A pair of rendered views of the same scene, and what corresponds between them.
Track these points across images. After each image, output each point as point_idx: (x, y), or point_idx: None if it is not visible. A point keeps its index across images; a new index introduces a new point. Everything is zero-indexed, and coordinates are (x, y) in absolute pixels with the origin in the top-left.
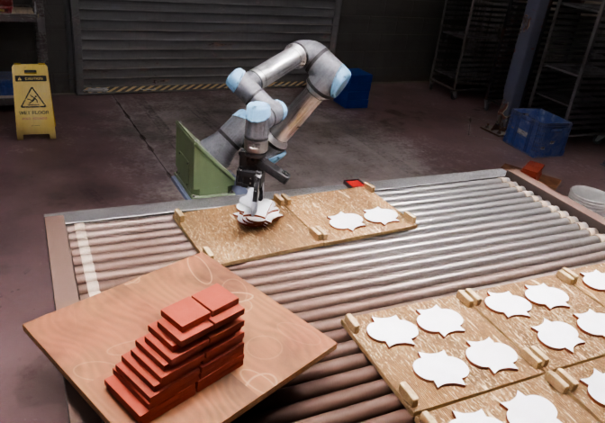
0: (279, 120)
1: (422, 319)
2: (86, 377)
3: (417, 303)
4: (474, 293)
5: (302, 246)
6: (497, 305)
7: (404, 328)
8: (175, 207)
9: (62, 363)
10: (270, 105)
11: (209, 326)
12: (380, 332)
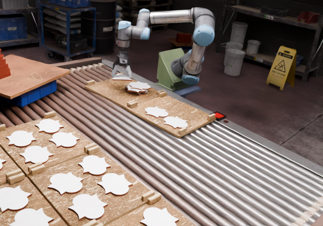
0: (137, 35)
1: (61, 133)
2: None
3: (80, 134)
4: (93, 147)
5: (118, 102)
6: (89, 159)
7: (51, 128)
8: (134, 77)
9: None
10: (135, 26)
11: None
12: (45, 122)
